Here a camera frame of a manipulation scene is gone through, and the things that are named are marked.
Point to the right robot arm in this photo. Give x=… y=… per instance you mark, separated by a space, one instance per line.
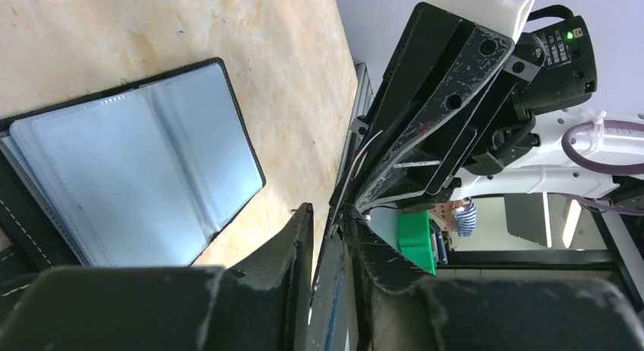
x=569 y=152

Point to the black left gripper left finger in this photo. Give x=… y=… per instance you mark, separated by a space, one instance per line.
x=261 y=303

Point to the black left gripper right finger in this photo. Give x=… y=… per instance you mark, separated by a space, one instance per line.
x=400 y=306

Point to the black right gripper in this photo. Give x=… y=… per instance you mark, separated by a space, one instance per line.
x=447 y=83

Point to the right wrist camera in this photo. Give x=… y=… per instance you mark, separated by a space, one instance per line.
x=507 y=17

